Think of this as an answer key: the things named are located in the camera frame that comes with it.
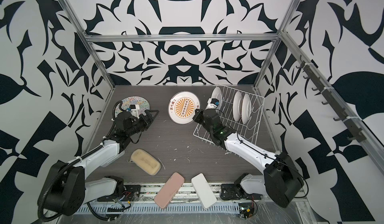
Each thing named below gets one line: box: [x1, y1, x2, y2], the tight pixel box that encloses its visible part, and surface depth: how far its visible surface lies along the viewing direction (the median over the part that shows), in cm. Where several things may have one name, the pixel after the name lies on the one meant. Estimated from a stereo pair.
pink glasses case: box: [154, 172, 185, 210], surface depth 76 cm
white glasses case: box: [191, 173, 218, 210], surface depth 73 cm
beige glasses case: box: [130, 148, 161, 176], surface depth 83 cm
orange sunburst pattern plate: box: [168, 91, 201, 125], surface depth 86 cm
